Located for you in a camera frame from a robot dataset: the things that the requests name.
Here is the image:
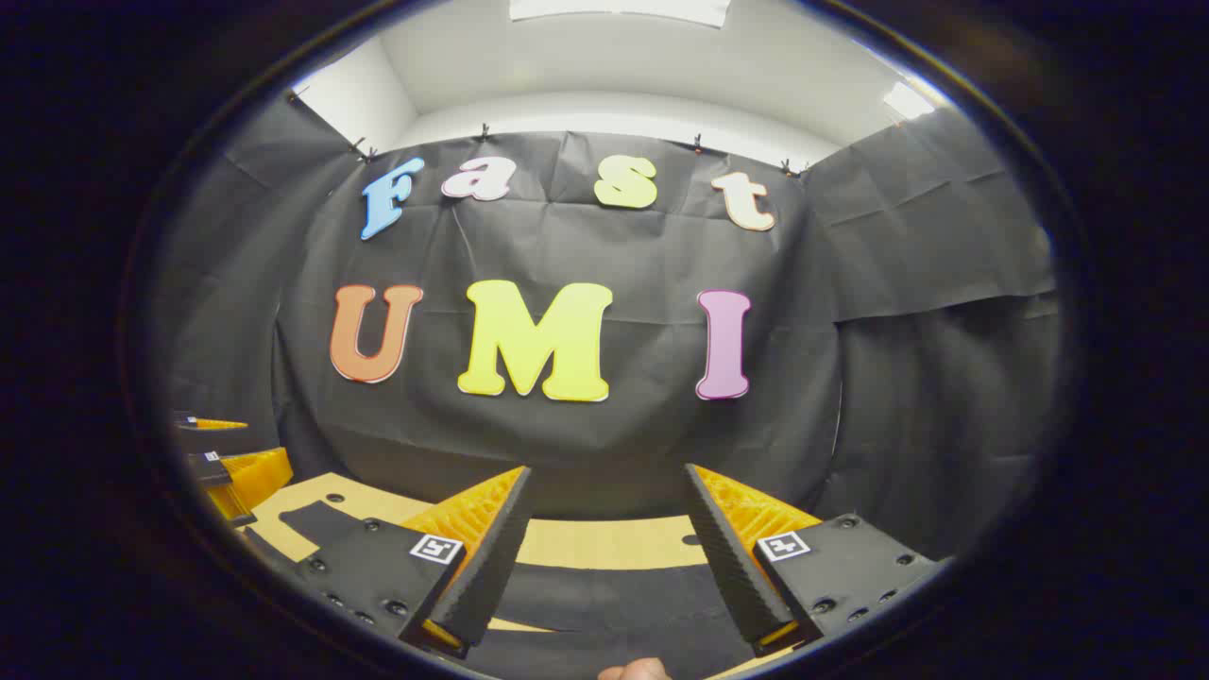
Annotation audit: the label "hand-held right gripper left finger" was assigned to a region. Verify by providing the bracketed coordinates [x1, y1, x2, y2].
[244, 466, 533, 660]

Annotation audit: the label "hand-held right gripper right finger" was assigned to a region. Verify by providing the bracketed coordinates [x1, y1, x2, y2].
[684, 463, 950, 657]

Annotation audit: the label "black jeans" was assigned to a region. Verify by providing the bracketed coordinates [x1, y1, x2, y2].
[277, 499, 757, 680]

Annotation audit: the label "black backdrop cloth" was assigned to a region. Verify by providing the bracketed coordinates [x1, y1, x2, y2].
[151, 93, 1066, 568]

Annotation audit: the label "ceiling light panel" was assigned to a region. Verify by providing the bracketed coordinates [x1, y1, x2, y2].
[883, 80, 938, 121]
[508, 0, 733, 29]

